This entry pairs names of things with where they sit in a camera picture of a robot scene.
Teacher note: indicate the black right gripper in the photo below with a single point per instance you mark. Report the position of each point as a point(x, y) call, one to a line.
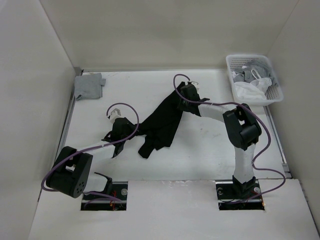
point(184, 108)

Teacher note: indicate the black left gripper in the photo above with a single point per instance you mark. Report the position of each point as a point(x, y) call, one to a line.
point(133, 128)

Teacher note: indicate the black tank top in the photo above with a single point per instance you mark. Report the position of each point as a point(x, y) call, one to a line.
point(161, 126)

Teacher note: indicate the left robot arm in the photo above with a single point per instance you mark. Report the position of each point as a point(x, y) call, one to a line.
point(72, 172)

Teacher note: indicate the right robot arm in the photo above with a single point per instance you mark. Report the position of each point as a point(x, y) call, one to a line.
point(242, 129)

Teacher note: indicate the folded grey tank top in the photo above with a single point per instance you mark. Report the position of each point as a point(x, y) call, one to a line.
point(89, 86)

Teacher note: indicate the white tank top in basket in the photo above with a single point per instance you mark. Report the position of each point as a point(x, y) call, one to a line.
point(254, 91)

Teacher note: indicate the grey tank top in basket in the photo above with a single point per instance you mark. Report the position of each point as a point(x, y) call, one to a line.
point(253, 70)

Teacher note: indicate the white plastic basket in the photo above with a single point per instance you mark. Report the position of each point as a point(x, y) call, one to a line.
point(274, 94)

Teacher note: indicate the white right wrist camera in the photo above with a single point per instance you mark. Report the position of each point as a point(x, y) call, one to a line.
point(195, 84)

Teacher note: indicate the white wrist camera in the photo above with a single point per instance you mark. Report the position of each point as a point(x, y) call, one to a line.
point(113, 115)
point(195, 84)

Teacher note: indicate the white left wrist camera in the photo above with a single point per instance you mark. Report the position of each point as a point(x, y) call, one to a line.
point(113, 115)

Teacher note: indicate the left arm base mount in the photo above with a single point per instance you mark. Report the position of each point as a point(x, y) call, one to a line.
point(114, 198)

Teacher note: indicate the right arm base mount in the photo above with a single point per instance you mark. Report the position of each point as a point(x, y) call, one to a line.
point(234, 196)

